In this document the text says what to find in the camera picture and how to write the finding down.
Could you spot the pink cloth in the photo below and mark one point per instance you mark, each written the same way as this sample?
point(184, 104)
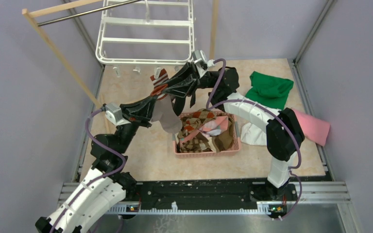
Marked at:
point(313, 128)

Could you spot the grey orange striped sock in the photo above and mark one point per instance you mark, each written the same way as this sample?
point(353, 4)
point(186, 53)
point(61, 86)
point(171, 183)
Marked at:
point(159, 81)

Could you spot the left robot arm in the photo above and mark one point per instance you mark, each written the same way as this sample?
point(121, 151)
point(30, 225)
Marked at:
point(105, 184)

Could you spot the metal rack rod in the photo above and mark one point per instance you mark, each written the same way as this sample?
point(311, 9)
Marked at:
point(87, 12)

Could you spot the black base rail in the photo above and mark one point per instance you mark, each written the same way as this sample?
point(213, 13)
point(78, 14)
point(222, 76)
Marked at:
point(206, 195)

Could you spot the wooden drying rack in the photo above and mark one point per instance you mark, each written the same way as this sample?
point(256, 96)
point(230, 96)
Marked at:
point(31, 18)

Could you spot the pink plastic basket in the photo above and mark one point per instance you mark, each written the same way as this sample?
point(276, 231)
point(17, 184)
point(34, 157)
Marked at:
point(207, 134)

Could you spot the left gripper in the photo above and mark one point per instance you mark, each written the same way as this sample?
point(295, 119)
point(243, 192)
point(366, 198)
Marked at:
point(144, 108)

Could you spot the black sock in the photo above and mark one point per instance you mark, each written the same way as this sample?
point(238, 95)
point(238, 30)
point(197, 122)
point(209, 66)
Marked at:
point(192, 98)
point(178, 105)

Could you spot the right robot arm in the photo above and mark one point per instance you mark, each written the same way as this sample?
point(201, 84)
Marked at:
point(284, 135)

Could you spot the white cloth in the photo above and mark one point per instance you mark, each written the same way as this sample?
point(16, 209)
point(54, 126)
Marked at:
point(253, 135)

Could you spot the white clip hanger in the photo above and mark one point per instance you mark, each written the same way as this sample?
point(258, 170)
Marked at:
point(146, 33)

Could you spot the brown striped sock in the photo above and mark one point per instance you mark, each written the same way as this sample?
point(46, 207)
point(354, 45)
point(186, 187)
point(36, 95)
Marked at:
point(225, 140)

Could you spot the green cloth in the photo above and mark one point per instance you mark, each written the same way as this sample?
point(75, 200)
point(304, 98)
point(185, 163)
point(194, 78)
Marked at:
point(269, 91)

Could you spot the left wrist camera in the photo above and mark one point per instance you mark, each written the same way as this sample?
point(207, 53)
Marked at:
point(113, 113)

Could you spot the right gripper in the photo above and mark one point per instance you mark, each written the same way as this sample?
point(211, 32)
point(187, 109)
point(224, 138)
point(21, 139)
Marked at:
point(183, 82)

